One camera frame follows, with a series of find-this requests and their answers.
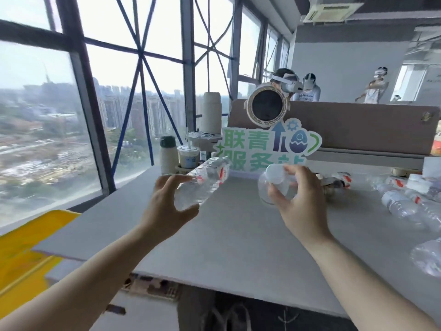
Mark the person's right hand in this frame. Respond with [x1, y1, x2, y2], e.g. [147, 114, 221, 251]
[268, 164, 333, 252]

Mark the person's left hand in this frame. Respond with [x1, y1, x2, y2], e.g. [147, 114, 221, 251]
[137, 174, 200, 244]

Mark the round unlabelled plastic bottle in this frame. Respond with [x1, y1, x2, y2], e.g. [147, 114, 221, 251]
[257, 163, 298, 205]

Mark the red label plastic bottle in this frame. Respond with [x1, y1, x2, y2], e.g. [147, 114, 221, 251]
[174, 156, 231, 211]

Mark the pile of clear bottles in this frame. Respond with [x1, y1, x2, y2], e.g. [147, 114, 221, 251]
[315, 170, 441, 278]

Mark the yellow plastic bin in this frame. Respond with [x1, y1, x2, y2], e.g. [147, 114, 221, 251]
[0, 209, 82, 318]

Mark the person's right forearm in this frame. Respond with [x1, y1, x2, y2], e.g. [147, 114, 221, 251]
[306, 236, 441, 331]

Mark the person's left forearm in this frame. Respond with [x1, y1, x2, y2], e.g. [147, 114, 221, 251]
[0, 225, 156, 331]

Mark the cream thermos with green lid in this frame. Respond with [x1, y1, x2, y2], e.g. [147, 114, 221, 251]
[159, 135, 178, 176]

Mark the milk tea cup with straw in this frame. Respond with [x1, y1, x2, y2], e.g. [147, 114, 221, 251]
[177, 143, 200, 169]

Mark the phone in patterned case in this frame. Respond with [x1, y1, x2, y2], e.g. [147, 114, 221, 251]
[122, 274, 180, 302]

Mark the white round stand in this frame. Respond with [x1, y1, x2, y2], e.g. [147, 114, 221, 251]
[187, 131, 223, 152]

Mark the green white standing sign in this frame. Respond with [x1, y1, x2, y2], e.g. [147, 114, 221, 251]
[213, 117, 323, 176]

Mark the tall cream cylinder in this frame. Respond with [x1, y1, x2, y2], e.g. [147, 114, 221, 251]
[201, 92, 223, 135]

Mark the white drawer cabinet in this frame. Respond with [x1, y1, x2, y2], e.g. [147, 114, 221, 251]
[45, 260, 183, 331]

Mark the white ceiling air conditioner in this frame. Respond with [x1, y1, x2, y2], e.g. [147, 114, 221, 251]
[303, 0, 364, 23]

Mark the dark metal window frame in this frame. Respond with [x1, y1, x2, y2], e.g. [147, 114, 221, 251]
[0, 0, 294, 204]

